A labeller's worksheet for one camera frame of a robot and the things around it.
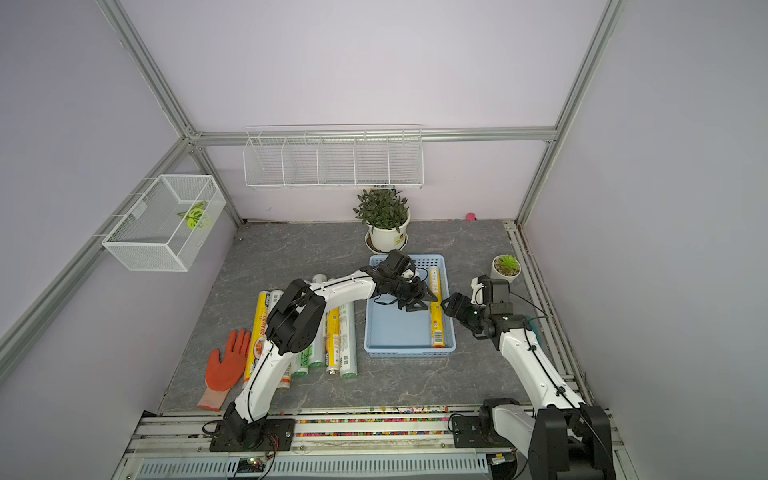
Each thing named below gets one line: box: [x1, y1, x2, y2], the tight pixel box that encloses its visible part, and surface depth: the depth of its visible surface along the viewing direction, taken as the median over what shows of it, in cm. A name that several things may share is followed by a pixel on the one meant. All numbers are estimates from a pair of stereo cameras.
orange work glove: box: [197, 329, 251, 412], surface depth 85 cm
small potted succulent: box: [490, 254, 522, 283], surface depth 98 cm
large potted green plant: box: [353, 187, 411, 254], surface depth 104 cm
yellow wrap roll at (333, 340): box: [325, 307, 341, 374], surface depth 84 cm
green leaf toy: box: [176, 201, 211, 230], surface depth 84 cm
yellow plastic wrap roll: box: [430, 266, 445, 348], surface depth 93 cm
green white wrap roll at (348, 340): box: [339, 302, 358, 378], surface depth 86 cm
